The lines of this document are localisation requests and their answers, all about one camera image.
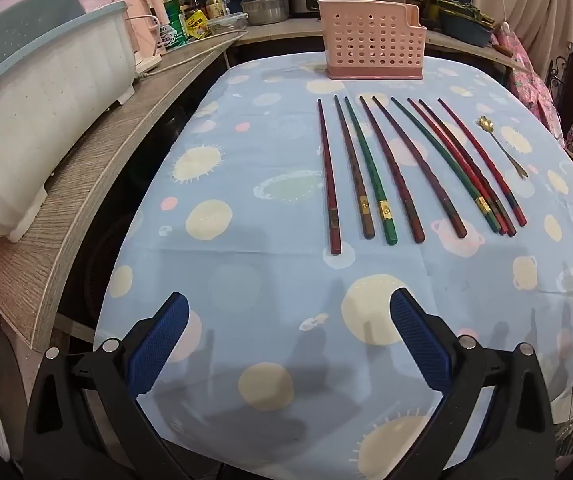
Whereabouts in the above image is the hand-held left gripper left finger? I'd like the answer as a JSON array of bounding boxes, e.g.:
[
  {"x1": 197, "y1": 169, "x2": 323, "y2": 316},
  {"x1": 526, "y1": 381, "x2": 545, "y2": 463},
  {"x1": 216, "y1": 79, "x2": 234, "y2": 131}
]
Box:
[{"x1": 24, "y1": 291, "x2": 190, "y2": 480}]

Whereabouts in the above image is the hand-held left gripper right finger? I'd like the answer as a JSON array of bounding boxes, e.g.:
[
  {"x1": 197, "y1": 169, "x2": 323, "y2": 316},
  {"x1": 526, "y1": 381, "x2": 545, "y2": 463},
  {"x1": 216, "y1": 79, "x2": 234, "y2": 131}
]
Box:
[{"x1": 389, "y1": 287, "x2": 557, "y2": 480}]

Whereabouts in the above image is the pink perforated utensil basket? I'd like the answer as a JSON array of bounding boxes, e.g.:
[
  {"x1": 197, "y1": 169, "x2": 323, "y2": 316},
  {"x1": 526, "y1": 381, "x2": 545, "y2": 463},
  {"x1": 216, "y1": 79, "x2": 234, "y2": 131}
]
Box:
[{"x1": 317, "y1": 0, "x2": 425, "y2": 81}]

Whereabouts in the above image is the blue planet print tablecloth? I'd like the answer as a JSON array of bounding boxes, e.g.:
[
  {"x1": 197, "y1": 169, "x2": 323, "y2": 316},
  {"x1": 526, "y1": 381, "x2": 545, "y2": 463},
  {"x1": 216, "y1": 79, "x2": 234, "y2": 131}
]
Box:
[{"x1": 94, "y1": 52, "x2": 573, "y2": 480}]

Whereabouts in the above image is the wood grain side shelf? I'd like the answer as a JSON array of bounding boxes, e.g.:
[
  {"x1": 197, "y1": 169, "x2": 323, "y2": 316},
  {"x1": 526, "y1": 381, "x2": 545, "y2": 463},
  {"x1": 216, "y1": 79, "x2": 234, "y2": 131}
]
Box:
[{"x1": 0, "y1": 30, "x2": 250, "y2": 353}]

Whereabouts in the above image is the pink pineapple print cloth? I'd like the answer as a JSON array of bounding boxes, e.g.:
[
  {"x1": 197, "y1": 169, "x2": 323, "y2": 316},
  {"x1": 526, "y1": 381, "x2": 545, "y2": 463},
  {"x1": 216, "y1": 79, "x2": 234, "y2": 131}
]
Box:
[{"x1": 497, "y1": 30, "x2": 567, "y2": 136}]

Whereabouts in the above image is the white and blue dish drainer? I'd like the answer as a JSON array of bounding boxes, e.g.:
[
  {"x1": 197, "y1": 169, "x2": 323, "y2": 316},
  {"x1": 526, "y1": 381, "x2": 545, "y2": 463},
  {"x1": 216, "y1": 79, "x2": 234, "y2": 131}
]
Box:
[{"x1": 0, "y1": 0, "x2": 137, "y2": 243}]

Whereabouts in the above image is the blue plastic bowl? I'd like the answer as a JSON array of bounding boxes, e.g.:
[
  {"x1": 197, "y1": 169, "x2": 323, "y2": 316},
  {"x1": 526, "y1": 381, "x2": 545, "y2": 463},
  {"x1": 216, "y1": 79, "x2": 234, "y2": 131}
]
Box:
[{"x1": 439, "y1": 10, "x2": 492, "y2": 47}]

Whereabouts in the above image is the beige curtain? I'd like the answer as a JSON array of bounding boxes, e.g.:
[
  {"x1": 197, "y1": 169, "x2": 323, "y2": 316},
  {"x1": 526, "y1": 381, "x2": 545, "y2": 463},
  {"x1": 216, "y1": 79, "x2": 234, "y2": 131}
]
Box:
[{"x1": 471, "y1": 0, "x2": 573, "y2": 81}]

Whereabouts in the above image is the yellow snack packet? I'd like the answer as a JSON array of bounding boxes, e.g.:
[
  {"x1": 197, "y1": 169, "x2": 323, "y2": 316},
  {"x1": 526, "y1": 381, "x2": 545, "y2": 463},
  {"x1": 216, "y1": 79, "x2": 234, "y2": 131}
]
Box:
[{"x1": 185, "y1": 12, "x2": 210, "y2": 41}]

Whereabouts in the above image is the green can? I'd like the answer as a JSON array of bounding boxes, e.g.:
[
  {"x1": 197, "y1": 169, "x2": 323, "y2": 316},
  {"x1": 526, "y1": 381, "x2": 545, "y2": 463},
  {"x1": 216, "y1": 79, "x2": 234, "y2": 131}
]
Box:
[{"x1": 159, "y1": 0, "x2": 190, "y2": 53}]

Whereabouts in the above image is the clear lidded food container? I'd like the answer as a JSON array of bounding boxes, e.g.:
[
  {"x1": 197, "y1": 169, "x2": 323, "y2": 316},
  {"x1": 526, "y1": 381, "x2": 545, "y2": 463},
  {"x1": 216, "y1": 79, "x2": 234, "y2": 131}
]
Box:
[{"x1": 206, "y1": 12, "x2": 250, "y2": 36}]

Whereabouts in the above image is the pink electric kettle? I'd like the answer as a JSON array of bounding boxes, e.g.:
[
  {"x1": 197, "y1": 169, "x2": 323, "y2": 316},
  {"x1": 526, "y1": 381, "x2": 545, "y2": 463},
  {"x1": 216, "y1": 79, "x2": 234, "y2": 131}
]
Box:
[{"x1": 126, "y1": 0, "x2": 164, "y2": 58}]

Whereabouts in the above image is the beige kitchen counter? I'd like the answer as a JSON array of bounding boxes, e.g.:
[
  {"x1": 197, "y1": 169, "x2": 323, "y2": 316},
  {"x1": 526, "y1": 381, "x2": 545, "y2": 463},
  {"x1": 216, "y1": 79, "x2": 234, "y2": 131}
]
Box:
[{"x1": 231, "y1": 15, "x2": 530, "y2": 73}]

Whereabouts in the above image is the small steel pot glass lid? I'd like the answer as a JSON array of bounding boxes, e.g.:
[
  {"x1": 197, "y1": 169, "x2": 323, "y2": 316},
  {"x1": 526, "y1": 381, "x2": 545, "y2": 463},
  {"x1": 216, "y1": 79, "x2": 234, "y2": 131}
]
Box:
[{"x1": 240, "y1": 0, "x2": 291, "y2": 26}]

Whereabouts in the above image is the white power cable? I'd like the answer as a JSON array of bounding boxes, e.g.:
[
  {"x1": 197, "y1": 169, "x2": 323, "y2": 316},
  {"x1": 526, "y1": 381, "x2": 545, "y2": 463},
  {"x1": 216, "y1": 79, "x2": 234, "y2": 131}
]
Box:
[{"x1": 136, "y1": 30, "x2": 250, "y2": 81}]

